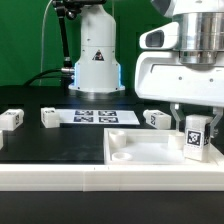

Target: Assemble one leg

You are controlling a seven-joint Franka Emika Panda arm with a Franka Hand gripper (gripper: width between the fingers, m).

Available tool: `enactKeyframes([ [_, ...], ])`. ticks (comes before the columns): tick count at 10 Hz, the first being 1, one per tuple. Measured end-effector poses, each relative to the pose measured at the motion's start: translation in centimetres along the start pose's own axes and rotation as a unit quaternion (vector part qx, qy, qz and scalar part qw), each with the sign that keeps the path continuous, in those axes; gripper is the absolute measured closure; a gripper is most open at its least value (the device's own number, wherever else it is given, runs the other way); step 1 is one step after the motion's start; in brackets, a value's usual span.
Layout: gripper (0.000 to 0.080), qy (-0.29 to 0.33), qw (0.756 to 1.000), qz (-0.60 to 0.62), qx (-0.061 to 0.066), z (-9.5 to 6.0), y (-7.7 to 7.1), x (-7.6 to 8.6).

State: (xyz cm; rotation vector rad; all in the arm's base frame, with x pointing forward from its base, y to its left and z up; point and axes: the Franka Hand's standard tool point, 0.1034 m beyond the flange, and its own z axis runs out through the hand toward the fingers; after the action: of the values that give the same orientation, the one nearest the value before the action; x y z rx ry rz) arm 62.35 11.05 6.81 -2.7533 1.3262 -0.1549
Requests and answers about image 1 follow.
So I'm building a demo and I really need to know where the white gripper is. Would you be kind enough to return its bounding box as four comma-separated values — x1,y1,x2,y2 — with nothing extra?
135,22,224,138

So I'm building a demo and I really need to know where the white square table top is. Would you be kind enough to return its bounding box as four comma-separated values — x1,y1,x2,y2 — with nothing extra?
103,128,224,166

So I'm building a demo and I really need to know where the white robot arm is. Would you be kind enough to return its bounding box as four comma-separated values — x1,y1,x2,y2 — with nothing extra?
70,0,224,136

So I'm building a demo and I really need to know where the white U-shaped obstacle fence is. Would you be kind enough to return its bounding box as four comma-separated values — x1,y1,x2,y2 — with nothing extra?
0,129,224,192

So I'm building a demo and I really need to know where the white sheet with tags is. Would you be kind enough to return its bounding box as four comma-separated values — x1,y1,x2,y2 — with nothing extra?
57,109,139,125

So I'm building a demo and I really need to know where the black cable bundle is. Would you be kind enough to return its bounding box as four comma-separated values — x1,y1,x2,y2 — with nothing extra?
23,67,75,88

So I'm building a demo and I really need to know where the white cable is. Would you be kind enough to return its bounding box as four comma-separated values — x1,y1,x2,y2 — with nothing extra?
38,0,54,87

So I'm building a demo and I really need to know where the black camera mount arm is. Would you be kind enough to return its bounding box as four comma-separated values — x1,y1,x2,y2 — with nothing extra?
52,0,107,67

